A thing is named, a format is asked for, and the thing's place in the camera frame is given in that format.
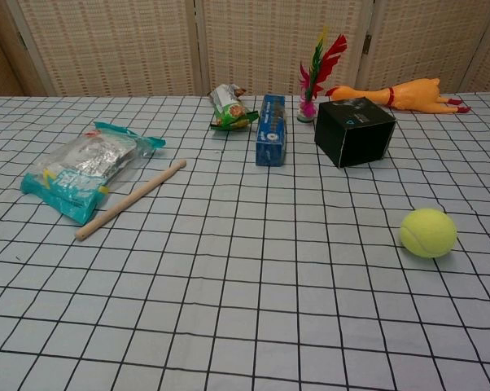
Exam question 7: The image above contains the yellow tennis ball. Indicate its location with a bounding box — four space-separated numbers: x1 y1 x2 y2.
400 208 458 259

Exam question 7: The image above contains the small black cardboard box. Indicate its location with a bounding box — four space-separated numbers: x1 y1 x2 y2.
313 96 396 169

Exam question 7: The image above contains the blue rectangular carton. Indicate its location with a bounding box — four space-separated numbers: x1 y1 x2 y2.
255 94 289 167

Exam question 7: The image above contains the green snack packet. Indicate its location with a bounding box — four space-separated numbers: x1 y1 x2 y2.
208 83 260 134

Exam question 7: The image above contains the white black checkered tablecloth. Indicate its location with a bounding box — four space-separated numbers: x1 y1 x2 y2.
0 95 490 391

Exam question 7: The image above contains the colourful feather shuttlecock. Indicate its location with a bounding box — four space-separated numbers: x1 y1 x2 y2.
296 26 348 123

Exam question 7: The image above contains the wooden stick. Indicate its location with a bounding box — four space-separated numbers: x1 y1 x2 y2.
75 159 187 242

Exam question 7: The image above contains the teal clear snack bag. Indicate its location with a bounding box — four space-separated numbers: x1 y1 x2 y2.
20 121 167 226

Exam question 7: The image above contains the yellow rubber chicken toy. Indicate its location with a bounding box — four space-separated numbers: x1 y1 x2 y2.
325 77 472 114

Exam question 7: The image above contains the beige woven folding screen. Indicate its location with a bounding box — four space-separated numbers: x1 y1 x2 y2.
0 0 490 98

